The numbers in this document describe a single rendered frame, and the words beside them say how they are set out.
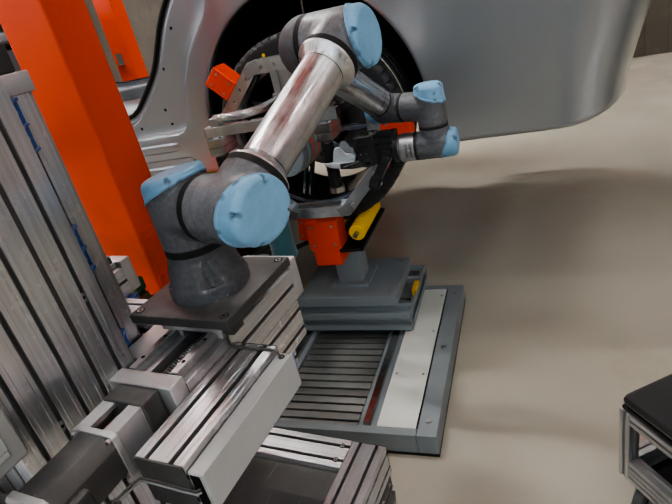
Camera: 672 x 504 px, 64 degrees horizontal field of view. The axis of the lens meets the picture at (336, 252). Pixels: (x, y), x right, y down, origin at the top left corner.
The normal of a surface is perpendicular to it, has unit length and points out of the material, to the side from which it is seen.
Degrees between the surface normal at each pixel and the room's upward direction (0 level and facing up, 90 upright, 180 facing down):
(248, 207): 95
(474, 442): 0
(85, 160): 90
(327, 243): 90
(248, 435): 90
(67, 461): 0
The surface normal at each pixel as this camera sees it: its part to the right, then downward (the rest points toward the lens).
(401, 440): -0.29, 0.48
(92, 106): 0.93, -0.05
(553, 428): -0.21, -0.88
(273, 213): 0.73, 0.20
